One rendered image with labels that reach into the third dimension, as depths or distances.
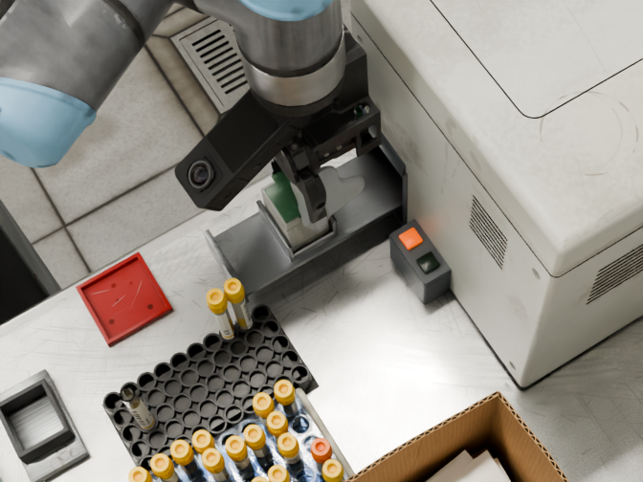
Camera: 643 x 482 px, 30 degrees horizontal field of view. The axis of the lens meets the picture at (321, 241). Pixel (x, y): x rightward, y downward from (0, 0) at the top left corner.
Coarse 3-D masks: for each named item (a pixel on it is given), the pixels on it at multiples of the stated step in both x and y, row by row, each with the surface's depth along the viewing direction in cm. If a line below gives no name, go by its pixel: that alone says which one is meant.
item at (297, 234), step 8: (272, 184) 105; (264, 192) 104; (264, 200) 107; (272, 208) 105; (272, 216) 108; (280, 216) 103; (280, 224) 105; (288, 224) 103; (296, 224) 104; (288, 232) 105; (296, 232) 105; (304, 232) 106; (312, 232) 107; (320, 232) 108; (288, 240) 106; (296, 240) 107; (304, 240) 108; (312, 240) 109; (296, 248) 108
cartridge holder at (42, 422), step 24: (24, 384) 108; (48, 384) 106; (0, 408) 105; (24, 408) 107; (48, 408) 107; (24, 432) 106; (48, 432) 106; (72, 432) 105; (24, 456) 103; (48, 456) 105; (72, 456) 105
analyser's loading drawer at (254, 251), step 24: (336, 168) 112; (360, 168) 112; (384, 168) 112; (360, 192) 111; (384, 192) 111; (264, 216) 109; (336, 216) 110; (360, 216) 110; (384, 216) 110; (216, 240) 110; (240, 240) 110; (264, 240) 110; (336, 240) 109; (240, 264) 109; (264, 264) 109; (288, 264) 109
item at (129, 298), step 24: (120, 264) 113; (144, 264) 113; (96, 288) 113; (120, 288) 113; (144, 288) 113; (96, 312) 112; (120, 312) 112; (144, 312) 112; (168, 312) 111; (120, 336) 110
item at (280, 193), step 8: (272, 176) 105; (280, 176) 104; (280, 184) 104; (288, 184) 104; (272, 192) 104; (280, 192) 104; (288, 192) 104; (272, 200) 104; (280, 200) 103; (288, 200) 103; (296, 200) 103; (280, 208) 103; (288, 208) 103; (296, 208) 103; (288, 216) 103; (296, 216) 103
